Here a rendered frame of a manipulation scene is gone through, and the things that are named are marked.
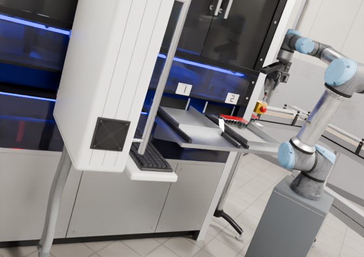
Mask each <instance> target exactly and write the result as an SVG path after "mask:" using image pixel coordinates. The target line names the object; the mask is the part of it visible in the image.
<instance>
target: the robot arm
mask: <svg viewBox="0 0 364 257"><path fill-rule="evenodd" d="M301 34H302V33H301V32H300V31H297V30H293V29H288V30H287V32H286V34H285V36H284V39H283V42H282V44H281V47H280V49H279V52H278V54H277V56H278V57H277V58H276V59H277V60H279V61H278V62H274V63H272V64H270V65H267V66H265V67H262V68H260V72H261V73H263V74H265V75H266V74H267V75H266V77H265V81H264V95H266V94H267V96H268V98H269V97H270V96H271V95H272V94H273V93H278V92H279V88H278V84H279V83H280V82H281V83H287V81H288V78H289V75H290V74H288V71H289V69H290V67H291V64H292V62H290V61H291V59H292V57H293V54H294V52H295V51H297V52H299V53H302V54H307V55H310V56H313V57H316V58H318V59H320V60H321V61H323V62H324V63H326V64H327V65H328V67H327V68H326V71H325V75H324V80H325V83H324V87H325V91H324V92H323V94H322V95H321V97H320V99H319V100H318V102H317V104H316V105H315V107H314V108H313V110H312V112H311V113H310V115H309V117H308V118H307V120H306V121H305V123H304V124H303V126H302V128H301V129H300V131H299V133H298V134H297V135H295V136H292V137H291V138H290V140H289V141H288V142H282V143H281V144H280V146H279V148H278V153H277V155H278V161H279V163H280V165H281V166H282V167H284V168H288V169H293V170H298V171H301V172H300V173H299V174H298V175H297V176H296V177H295V178H294V179H293V181H292V182H291V185H290V187H291V188H292V189H293V191H294V192H296V193H297V194H299V195H301V196H303V197H305V198H307V199H310V200H313V201H320V200H321V198H322V196H323V188H324V183H325V181H326V178H327V176H328V174H329V172H330V170H331V168H332V166H333V164H334V161H335V158H336V156H335V155H334V154H333V153H332V152H331V151H329V150H327V149H326V148H324V147H322V146H320V145H317V144H316V142H317V141H318V139H319V138H320V136H321V135H322V133H323V132H324V130H325V129H326V127H327V126H328V124H329V123H330V121H331V120H332V118H333V117H334V115H335V114H336V112H337V110H338V109H339V108H340V106H341V105H342V103H343V102H344V100H346V99H350V98H351V97H352V95H353V94H354V92H355V93H359V94H364V64H363V63H360V62H357V61H354V60H352V59H350V58H349V57H347V56H345V55H343V54H342V53H340V52H338V51H337V50H335V49H334V48H333V47H331V46H330V45H327V44H323V43H320V42H317V41H314V40H311V39H310V38H308V37H303V36H301ZM287 76H288V78H287ZM286 78H287V81H286ZM272 79H273V80H272ZM273 81H274V82H273ZM267 91H269V92H268V93H267Z"/></svg>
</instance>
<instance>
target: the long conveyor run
mask: <svg viewBox="0 0 364 257"><path fill-rule="evenodd" d="M288 107H290V108H292V109H293V110H291V111H296V112H297V111H300V112H302V114H303V115H307V116H309V115H310V113H311V112H309V111H308V112H306V111H304V110H302V109H300V108H298V107H296V106H294V107H293V106H291V105H289V106H288ZM286 110H289V109H286ZM300 118H301V119H303V120H307V118H303V117H300ZM318 140H319V141H321V142H323V143H325V144H326V145H328V146H330V147H332V148H333V149H335V150H336V151H338V152H340V153H342V154H344V155H345V156H347V157H349V158H351V159H352V160H354V161H356V162H358V163H359V164H361V165H363V166H364V139H363V138H362V139H359V138H357V137H355V136H353V135H352V134H350V133H348V132H346V131H344V130H342V129H340V128H338V127H336V126H334V125H332V124H328V126H327V127H326V129H325V130H324V132H323V133H322V135H321V136H320V138H319V139H318Z"/></svg>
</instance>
